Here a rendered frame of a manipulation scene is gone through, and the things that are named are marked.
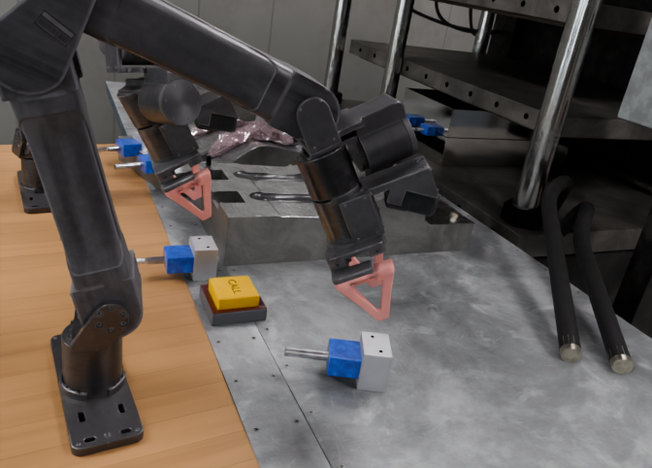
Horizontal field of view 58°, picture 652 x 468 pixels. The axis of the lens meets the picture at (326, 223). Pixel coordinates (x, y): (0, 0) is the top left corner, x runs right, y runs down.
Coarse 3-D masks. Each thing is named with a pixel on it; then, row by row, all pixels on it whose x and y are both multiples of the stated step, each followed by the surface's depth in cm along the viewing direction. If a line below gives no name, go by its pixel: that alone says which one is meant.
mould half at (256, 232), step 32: (288, 192) 109; (224, 224) 96; (256, 224) 96; (288, 224) 99; (320, 224) 101; (384, 224) 107; (416, 224) 110; (448, 224) 113; (224, 256) 96; (256, 256) 99; (288, 256) 101; (320, 256) 104
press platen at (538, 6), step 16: (448, 0) 171; (464, 0) 164; (480, 0) 158; (496, 0) 152; (512, 0) 147; (528, 0) 142; (544, 0) 138; (560, 0) 133; (544, 16) 138; (560, 16) 134; (608, 16) 130; (624, 16) 131; (640, 16) 133; (640, 32) 136
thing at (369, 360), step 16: (368, 336) 75; (384, 336) 75; (288, 352) 73; (304, 352) 73; (320, 352) 74; (336, 352) 73; (352, 352) 73; (368, 352) 72; (384, 352) 72; (336, 368) 72; (352, 368) 72; (368, 368) 72; (384, 368) 72; (368, 384) 73; (384, 384) 73
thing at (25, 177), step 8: (24, 160) 108; (32, 160) 108; (24, 168) 109; (32, 168) 108; (24, 176) 110; (32, 176) 109; (24, 184) 110; (32, 184) 110; (40, 184) 110; (24, 192) 110; (32, 192) 110; (40, 192) 111; (24, 200) 107; (32, 200) 107; (40, 200) 108; (24, 208) 104; (32, 208) 104; (40, 208) 105; (48, 208) 106
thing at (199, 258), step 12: (192, 240) 92; (204, 240) 93; (168, 252) 90; (180, 252) 90; (192, 252) 91; (204, 252) 90; (216, 252) 91; (168, 264) 89; (180, 264) 90; (192, 264) 90; (204, 264) 91; (216, 264) 92; (192, 276) 91; (204, 276) 92
